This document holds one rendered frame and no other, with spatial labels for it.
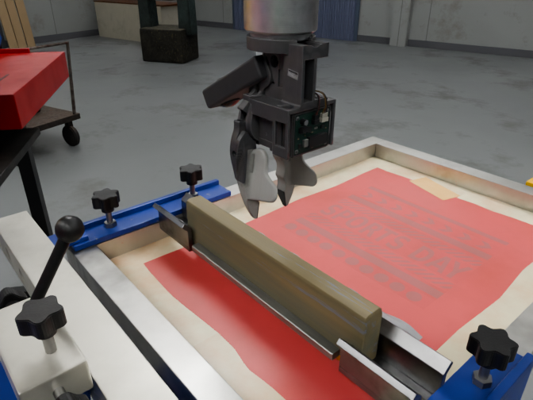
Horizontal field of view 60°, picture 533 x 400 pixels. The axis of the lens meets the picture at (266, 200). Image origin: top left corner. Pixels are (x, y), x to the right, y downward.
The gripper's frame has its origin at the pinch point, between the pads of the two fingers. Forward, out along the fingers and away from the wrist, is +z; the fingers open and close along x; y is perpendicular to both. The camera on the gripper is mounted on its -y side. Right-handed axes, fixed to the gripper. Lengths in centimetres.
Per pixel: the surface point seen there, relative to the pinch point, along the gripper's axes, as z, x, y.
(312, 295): 8.0, -1.7, 10.2
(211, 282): 16.9, -3.0, -9.2
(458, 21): 65, 767, -380
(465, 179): 15, 57, -1
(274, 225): 16.8, 15.9, -15.8
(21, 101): 5, -5, -88
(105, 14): 72, 376, -927
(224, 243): 9.4, -1.6, -7.3
